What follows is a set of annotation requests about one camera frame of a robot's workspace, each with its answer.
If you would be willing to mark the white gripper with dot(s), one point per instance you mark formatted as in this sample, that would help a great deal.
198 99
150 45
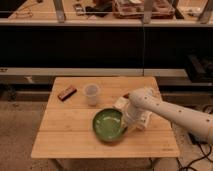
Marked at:
132 117

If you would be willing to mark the green ceramic bowl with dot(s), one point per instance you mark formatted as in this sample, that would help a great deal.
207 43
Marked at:
107 125

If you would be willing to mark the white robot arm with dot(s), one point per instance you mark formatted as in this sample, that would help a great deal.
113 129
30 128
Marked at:
197 123

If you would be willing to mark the white tube bottle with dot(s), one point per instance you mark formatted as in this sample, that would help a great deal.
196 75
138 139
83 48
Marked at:
144 121

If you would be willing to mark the white ridged block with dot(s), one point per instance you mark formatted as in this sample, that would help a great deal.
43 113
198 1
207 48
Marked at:
120 103

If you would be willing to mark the brown sausage toy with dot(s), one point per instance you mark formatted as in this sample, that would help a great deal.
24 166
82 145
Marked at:
126 96

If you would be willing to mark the clear plastic cup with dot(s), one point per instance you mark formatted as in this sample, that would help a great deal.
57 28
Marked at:
91 92

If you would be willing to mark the wooden folding table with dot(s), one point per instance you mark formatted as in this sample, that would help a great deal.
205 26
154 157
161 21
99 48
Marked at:
80 122

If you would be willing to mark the brown rectangular block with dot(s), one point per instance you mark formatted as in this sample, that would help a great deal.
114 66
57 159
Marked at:
68 92

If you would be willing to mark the wicker tray on shelf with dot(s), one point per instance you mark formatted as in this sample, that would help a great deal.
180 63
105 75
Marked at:
135 9

